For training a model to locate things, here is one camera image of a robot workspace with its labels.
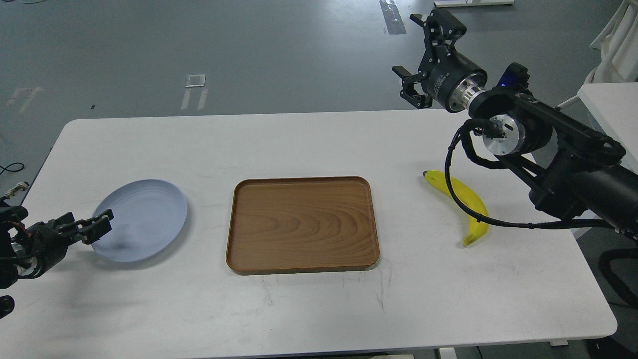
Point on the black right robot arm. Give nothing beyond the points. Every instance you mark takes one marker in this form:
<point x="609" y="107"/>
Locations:
<point x="574" y="173"/>

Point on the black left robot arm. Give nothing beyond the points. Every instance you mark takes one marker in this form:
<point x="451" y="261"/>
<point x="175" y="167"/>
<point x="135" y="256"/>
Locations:
<point x="29" y="252"/>

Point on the light blue round plate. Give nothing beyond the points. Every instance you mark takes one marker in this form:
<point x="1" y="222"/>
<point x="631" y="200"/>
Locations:
<point x="148" y="216"/>

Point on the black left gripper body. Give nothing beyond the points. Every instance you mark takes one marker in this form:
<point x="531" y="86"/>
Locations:
<point x="50" y="247"/>

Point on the brown wooden tray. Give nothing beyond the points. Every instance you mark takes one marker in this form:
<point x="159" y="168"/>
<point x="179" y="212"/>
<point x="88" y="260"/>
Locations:
<point x="302" y="225"/>

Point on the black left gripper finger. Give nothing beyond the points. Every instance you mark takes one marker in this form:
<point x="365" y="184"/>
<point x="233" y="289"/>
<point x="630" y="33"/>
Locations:
<point x="64" y="225"/>
<point x="91" y="230"/>

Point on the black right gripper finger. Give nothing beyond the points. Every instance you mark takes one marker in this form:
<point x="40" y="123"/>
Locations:
<point x="441" y="31"/>
<point x="409" y="92"/>

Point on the white side table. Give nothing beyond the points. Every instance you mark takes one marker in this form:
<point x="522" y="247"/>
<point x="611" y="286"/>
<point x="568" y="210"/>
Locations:
<point x="615" y="107"/>

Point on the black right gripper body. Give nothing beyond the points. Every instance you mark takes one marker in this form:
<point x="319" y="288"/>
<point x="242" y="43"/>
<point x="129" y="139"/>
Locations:
<point x="447" y="74"/>

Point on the yellow banana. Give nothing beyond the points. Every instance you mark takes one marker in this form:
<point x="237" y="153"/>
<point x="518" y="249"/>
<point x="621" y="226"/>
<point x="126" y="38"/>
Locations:
<point x="469" y="198"/>

